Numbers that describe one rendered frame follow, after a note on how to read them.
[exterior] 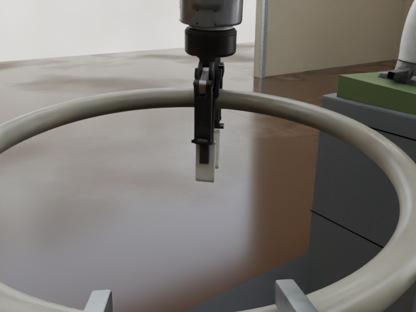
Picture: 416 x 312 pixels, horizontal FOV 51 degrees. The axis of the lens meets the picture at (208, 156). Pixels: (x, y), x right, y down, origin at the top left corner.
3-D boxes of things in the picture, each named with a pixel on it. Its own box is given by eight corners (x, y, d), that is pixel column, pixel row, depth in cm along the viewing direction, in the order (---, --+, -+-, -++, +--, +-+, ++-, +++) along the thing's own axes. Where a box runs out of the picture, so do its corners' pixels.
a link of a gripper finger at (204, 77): (217, 57, 64) (212, 56, 59) (215, 93, 65) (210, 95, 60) (201, 57, 64) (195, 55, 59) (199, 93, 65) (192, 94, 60)
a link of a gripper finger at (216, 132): (201, 129, 72) (202, 127, 72) (200, 167, 75) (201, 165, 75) (219, 130, 71) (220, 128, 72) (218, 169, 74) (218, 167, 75)
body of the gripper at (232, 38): (190, 21, 67) (190, 80, 71) (178, 28, 59) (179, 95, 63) (239, 23, 66) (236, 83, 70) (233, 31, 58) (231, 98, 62)
